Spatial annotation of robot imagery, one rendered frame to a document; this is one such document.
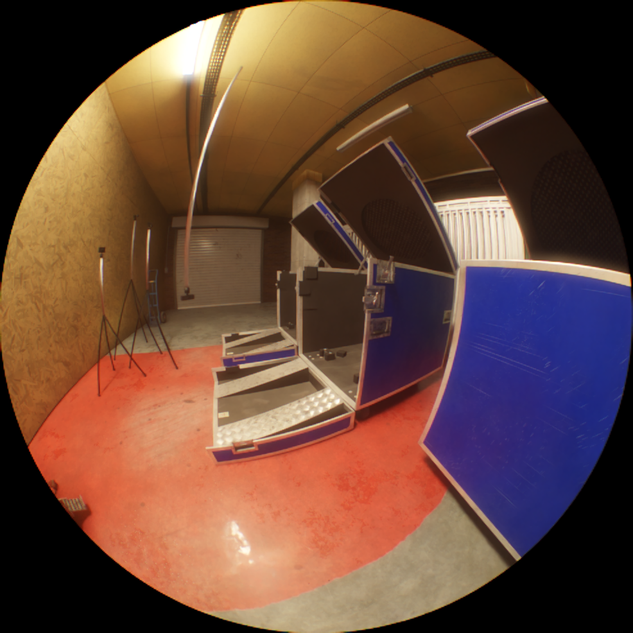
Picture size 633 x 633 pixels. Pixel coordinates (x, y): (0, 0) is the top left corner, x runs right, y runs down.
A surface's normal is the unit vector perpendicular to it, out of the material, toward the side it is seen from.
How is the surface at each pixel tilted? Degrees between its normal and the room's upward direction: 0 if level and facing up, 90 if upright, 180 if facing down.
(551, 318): 90
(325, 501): 0
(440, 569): 0
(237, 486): 0
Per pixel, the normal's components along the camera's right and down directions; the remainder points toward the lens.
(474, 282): -0.98, 0.01
